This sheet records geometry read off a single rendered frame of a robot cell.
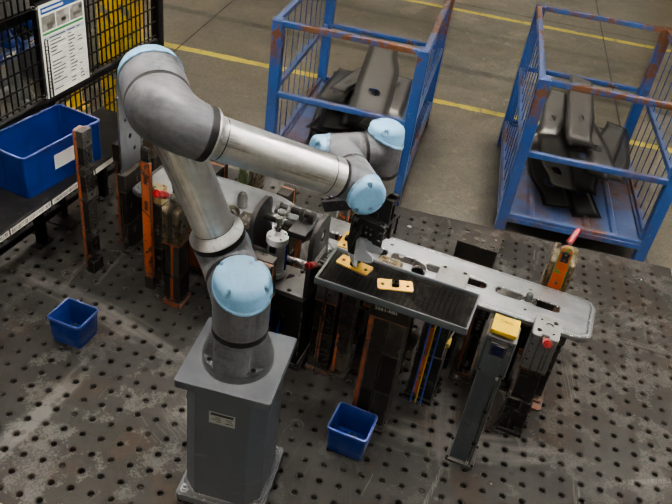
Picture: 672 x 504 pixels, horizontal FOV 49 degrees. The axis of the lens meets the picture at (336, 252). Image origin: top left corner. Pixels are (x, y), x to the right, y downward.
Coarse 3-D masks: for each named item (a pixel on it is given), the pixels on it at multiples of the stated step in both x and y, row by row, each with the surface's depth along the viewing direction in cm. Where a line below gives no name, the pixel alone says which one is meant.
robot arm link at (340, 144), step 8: (320, 136) 146; (328, 136) 146; (336, 136) 147; (344, 136) 147; (352, 136) 148; (360, 136) 148; (312, 144) 147; (320, 144) 145; (328, 144) 145; (336, 144) 145; (344, 144) 145; (352, 144) 145; (360, 144) 147; (368, 144) 148; (328, 152) 145; (336, 152) 144; (344, 152) 143; (352, 152) 142; (360, 152) 144; (368, 152) 148; (368, 160) 149
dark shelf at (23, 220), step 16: (96, 112) 250; (112, 112) 252; (112, 128) 243; (112, 160) 231; (0, 192) 207; (48, 192) 210; (64, 192) 212; (0, 208) 201; (16, 208) 202; (32, 208) 203; (48, 208) 208; (0, 224) 195; (16, 224) 197; (0, 240) 193
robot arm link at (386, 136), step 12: (384, 120) 151; (372, 132) 148; (384, 132) 148; (396, 132) 148; (372, 144) 148; (384, 144) 148; (396, 144) 149; (372, 156) 149; (384, 156) 150; (396, 156) 151; (384, 168) 151; (396, 168) 153
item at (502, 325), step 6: (498, 318) 169; (504, 318) 169; (510, 318) 169; (492, 324) 167; (498, 324) 167; (504, 324) 167; (510, 324) 168; (516, 324) 168; (492, 330) 166; (498, 330) 165; (504, 330) 166; (510, 330) 166; (516, 330) 166; (504, 336) 166; (510, 336) 165; (516, 336) 165
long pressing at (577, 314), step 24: (168, 192) 222; (264, 192) 229; (336, 240) 213; (384, 240) 216; (408, 264) 208; (432, 264) 209; (456, 264) 211; (480, 288) 203; (504, 288) 205; (528, 288) 206; (552, 288) 208; (504, 312) 196; (528, 312) 197; (552, 312) 199; (576, 312) 200; (576, 336) 191
